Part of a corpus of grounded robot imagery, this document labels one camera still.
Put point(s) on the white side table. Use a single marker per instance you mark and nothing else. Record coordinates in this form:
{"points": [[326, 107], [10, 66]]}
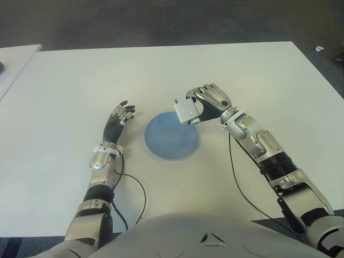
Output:
{"points": [[13, 61]]}

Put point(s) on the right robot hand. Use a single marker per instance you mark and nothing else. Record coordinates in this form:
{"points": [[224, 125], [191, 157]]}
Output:
{"points": [[213, 103]]}

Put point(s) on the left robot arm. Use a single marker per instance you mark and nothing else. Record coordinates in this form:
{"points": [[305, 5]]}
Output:
{"points": [[99, 172]]}

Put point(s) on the blue plate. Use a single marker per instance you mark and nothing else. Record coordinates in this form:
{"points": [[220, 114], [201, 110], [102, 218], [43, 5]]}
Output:
{"points": [[168, 141]]}

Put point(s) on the white charger block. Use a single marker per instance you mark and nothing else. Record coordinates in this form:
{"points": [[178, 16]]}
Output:
{"points": [[186, 110]]}

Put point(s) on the small white floor object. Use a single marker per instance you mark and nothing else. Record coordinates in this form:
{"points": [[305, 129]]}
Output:
{"points": [[319, 49]]}

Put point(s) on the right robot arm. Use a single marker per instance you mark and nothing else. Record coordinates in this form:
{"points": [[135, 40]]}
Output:
{"points": [[271, 156]]}

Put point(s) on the grey robot torso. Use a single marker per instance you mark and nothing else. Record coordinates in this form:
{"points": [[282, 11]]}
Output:
{"points": [[188, 236]]}

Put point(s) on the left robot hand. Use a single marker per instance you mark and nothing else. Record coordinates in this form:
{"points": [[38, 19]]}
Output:
{"points": [[114, 127]]}

